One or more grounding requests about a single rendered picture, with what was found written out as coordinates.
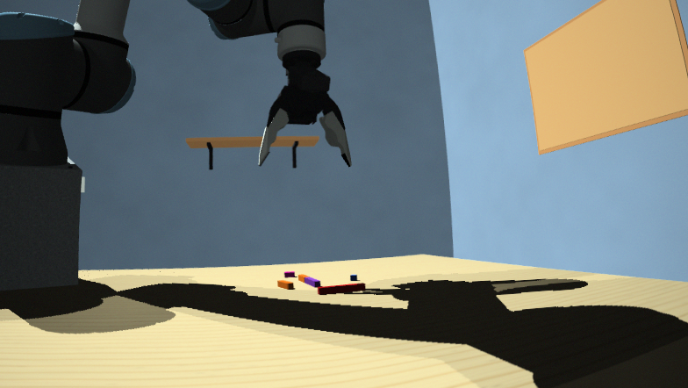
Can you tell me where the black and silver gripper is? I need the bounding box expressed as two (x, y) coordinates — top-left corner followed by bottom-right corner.
(259, 50), (352, 167)

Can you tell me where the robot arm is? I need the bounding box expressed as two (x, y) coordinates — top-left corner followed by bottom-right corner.
(0, 0), (326, 166)

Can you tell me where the red rod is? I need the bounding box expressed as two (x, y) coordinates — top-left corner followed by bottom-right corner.
(318, 283), (366, 295)

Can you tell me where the purple rod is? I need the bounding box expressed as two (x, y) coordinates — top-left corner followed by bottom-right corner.
(305, 277), (321, 288)

